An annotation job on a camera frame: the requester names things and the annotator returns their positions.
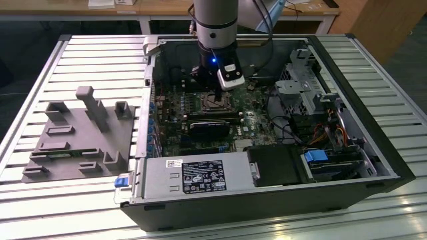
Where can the silver green CPU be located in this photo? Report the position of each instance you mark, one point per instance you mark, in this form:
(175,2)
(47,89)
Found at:
(211,103)

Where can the CPU socket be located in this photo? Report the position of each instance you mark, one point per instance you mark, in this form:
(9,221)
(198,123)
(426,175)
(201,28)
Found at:
(217,110)

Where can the silver coin battery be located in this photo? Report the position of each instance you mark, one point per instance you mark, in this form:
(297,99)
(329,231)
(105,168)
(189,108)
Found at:
(251,86)

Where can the black blue graphics card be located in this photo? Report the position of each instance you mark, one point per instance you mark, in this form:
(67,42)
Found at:
(210,130)

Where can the green motherboard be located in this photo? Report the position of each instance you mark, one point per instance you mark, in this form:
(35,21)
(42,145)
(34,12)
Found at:
(261,125)

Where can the silver metal drive cage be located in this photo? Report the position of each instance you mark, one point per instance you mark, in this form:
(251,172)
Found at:
(294,87)

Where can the silver chipset heatsink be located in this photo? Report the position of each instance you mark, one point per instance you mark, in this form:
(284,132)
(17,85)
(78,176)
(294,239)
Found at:
(243,145)

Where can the white box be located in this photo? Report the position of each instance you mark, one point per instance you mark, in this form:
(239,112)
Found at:
(125,2)
(101,3)

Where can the black plastic drive shroud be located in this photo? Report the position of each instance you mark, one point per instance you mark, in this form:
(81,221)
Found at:
(277,165)

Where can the grey power supply unit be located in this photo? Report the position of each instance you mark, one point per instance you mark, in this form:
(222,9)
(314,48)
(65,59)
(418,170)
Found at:
(161,180)

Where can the blue disk carrier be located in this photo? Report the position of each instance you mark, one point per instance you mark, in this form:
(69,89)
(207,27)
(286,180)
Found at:
(316,156)

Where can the grey parts rack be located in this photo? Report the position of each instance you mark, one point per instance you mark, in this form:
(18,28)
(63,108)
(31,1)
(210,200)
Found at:
(81,140)

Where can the wooden desk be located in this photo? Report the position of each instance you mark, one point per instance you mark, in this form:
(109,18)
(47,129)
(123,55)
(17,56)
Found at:
(67,11)

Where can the blue case latch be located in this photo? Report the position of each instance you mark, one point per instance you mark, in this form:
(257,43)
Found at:
(122,181)

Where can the wooden cabinet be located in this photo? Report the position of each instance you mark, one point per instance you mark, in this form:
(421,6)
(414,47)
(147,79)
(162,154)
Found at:
(384,25)

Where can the black grey PC case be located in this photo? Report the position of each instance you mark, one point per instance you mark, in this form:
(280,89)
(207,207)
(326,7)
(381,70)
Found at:
(234,215)

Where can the silver disk bay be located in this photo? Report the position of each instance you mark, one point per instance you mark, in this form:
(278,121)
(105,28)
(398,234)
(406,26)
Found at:
(368,165)

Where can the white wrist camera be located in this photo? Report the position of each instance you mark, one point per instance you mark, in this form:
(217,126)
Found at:
(231,77)

